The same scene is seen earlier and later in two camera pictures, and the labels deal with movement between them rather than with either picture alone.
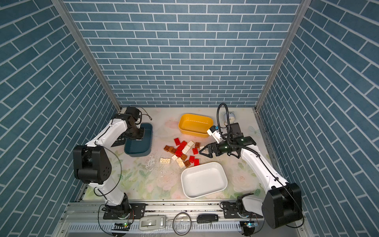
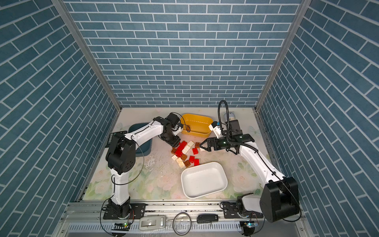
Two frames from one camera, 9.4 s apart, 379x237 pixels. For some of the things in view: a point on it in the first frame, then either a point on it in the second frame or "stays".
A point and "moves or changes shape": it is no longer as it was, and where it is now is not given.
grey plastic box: x=152 y=222 stays
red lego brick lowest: x=196 y=162 stays
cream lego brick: x=180 y=162 stays
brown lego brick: x=169 y=149 moves or changes shape
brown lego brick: x=184 y=157 stays
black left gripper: x=140 y=136 to x=174 y=142
